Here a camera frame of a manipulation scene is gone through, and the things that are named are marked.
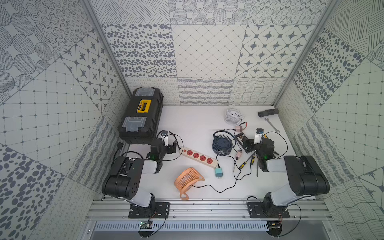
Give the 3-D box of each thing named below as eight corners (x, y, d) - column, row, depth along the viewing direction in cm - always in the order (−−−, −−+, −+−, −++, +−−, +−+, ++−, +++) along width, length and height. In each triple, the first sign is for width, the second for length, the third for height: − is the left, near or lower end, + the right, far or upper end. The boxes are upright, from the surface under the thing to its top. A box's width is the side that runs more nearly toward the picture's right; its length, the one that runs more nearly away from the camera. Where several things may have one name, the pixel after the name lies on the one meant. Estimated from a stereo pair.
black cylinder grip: (260, 118, 115) (261, 115, 112) (256, 114, 118) (258, 111, 115) (277, 113, 118) (279, 110, 115) (273, 110, 121) (275, 106, 118)
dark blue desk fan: (212, 156, 94) (213, 150, 89) (211, 136, 104) (212, 130, 98) (235, 156, 94) (237, 150, 89) (231, 136, 104) (233, 130, 98)
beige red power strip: (178, 155, 95) (177, 153, 93) (181, 148, 98) (181, 146, 96) (216, 168, 89) (216, 167, 87) (218, 160, 92) (219, 158, 91)
